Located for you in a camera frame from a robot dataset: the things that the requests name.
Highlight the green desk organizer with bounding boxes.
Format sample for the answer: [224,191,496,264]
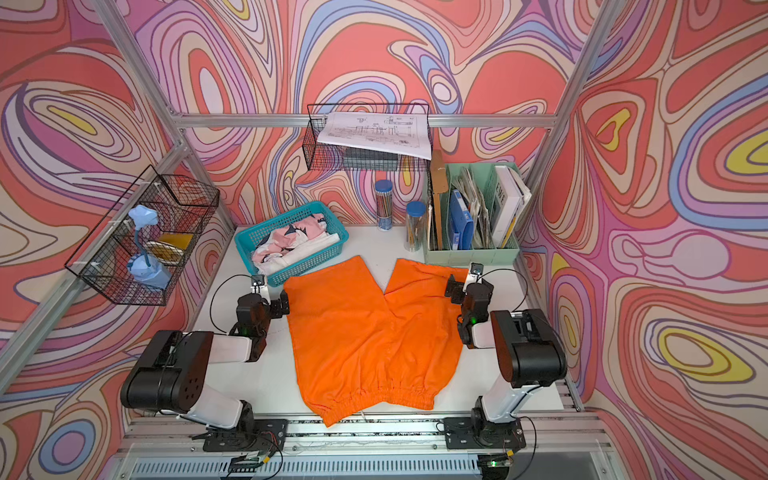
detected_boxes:
[423,162,521,267]

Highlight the short clear tube blue lid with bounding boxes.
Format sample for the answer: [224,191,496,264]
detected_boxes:
[405,201,427,251]

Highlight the pink white folded clothes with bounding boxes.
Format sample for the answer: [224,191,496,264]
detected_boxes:
[251,214,340,276]

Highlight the brown cardboard folder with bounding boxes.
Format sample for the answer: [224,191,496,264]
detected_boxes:
[430,148,449,250]

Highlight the black wire basket wall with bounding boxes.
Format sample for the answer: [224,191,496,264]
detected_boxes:
[65,166,220,306]
[302,101,433,172]

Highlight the orange shorts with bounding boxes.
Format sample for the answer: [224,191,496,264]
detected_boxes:
[284,256,467,426]

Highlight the aluminium rail front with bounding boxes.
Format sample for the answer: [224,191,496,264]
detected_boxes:
[118,411,615,456]

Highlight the black wire basket back wall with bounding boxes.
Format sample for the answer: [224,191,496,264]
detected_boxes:
[302,101,433,172]

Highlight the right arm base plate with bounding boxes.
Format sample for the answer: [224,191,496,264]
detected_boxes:
[442,417,527,452]

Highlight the yellow roll in basket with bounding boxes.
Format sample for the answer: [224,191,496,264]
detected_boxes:
[145,233,193,266]

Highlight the white book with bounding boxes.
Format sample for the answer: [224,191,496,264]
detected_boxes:
[491,164,532,249]

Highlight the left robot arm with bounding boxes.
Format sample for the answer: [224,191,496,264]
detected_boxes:
[120,292,290,453]

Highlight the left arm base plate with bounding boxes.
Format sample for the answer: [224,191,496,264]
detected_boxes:
[202,419,288,453]

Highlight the teal plastic basket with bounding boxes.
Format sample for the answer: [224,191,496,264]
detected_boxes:
[234,201,349,287]

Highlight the blue folder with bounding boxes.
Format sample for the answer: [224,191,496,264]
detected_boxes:
[449,189,474,250]

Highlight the tall clear tube blue lid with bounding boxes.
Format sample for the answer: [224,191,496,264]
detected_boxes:
[374,179,393,231]

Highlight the white printed paper sheet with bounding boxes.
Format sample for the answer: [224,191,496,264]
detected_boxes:
[317,112,433,160]

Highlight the black wire basket left wall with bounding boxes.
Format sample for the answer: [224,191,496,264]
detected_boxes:
[65,166,220,306]

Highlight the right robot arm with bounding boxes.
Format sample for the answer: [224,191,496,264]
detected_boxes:
[443,274,568,453]

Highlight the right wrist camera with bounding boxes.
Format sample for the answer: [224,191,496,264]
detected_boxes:
[467,262,484,283]

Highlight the light blue desk lamp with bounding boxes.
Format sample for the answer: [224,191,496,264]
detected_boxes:
[128,205,171,291]

